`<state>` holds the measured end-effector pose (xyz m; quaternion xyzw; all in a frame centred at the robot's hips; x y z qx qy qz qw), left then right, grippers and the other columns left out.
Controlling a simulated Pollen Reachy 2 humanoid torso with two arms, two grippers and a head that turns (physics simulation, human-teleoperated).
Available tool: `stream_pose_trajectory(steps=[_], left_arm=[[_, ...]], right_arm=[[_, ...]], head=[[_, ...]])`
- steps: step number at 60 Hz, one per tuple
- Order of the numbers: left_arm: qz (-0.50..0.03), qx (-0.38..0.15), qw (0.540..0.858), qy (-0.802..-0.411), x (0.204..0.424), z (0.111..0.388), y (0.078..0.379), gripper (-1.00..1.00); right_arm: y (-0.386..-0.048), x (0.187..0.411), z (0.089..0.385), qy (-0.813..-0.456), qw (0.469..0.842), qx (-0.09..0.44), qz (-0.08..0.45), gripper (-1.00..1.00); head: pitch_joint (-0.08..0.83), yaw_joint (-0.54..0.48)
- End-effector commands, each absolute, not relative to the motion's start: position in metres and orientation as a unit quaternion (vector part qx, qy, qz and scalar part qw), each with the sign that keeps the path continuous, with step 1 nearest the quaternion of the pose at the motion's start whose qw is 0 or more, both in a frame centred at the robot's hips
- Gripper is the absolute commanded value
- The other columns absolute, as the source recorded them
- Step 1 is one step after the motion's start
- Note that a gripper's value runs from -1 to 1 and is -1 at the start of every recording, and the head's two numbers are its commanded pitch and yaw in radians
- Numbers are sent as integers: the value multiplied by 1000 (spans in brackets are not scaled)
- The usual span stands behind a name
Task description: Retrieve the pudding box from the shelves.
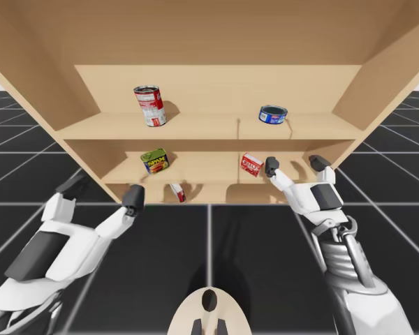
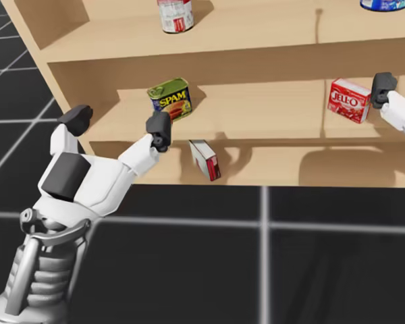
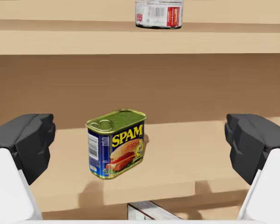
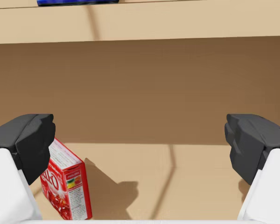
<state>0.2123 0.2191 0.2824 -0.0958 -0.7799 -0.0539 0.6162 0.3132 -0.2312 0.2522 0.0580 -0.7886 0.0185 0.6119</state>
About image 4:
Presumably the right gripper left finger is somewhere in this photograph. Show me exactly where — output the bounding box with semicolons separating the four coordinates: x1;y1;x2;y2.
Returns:
0;113;56;221

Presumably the blue flat can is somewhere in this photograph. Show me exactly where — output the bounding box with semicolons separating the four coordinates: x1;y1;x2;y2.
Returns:
36;0;120;7

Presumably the pale wooden shelf unit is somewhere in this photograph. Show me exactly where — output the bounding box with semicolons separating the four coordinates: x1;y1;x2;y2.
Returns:
0;0;280;221

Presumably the red and white carton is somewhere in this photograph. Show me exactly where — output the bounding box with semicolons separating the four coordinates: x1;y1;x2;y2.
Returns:
40;138;93;221

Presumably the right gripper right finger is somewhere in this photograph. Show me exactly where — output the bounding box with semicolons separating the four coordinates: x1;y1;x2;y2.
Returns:
224;113;280;221

